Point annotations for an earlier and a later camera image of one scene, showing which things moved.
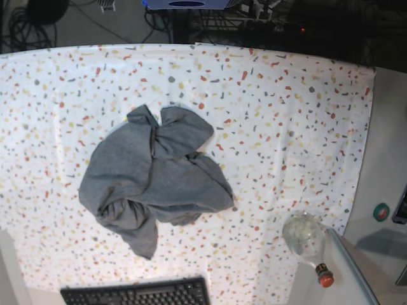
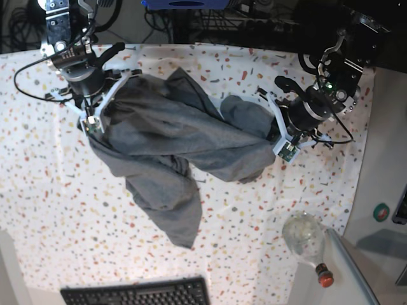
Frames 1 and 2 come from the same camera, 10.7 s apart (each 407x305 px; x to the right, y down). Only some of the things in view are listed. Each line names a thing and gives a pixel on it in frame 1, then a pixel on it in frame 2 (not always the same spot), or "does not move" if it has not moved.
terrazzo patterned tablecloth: [289, 132] does not move
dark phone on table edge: [400, 213] does not move
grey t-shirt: [142, 171] → [158, 128]
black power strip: [271, 27] does not move
